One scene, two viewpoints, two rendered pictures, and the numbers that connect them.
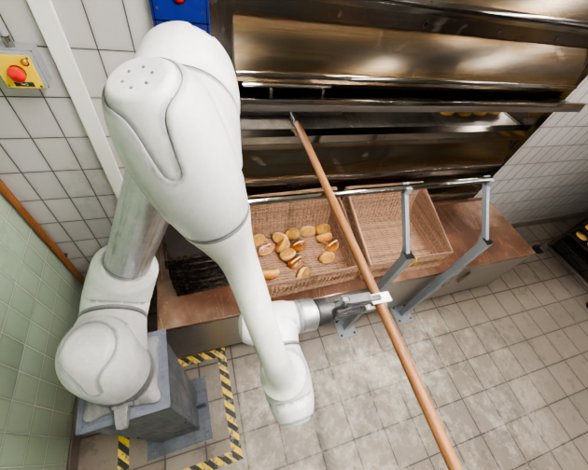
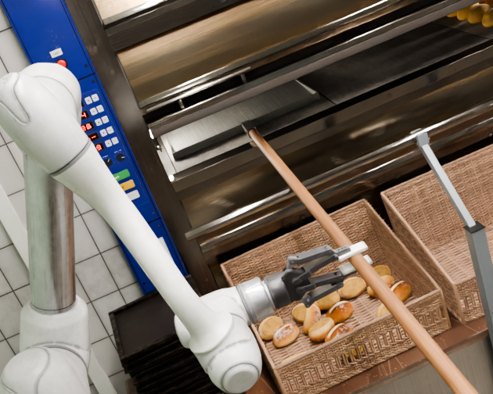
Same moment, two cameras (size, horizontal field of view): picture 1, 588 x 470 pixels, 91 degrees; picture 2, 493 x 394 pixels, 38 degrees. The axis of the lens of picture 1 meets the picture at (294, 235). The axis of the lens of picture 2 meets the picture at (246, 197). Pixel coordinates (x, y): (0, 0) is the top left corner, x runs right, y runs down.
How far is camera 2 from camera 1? 107 cm
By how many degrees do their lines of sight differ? 31
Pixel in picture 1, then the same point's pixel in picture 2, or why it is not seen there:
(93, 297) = (27, 342)
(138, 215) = (41, 216)
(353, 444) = not seen: outside the picture
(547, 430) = not seen: outside the picture
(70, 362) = (10, 376)
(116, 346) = (48, 359)
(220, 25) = (108, 69)
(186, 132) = (24, 95)
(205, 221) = (53, 146)
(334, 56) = (244, 37)
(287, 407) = (217, 356)
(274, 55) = (174, 69)
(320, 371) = not seen: outside the picture
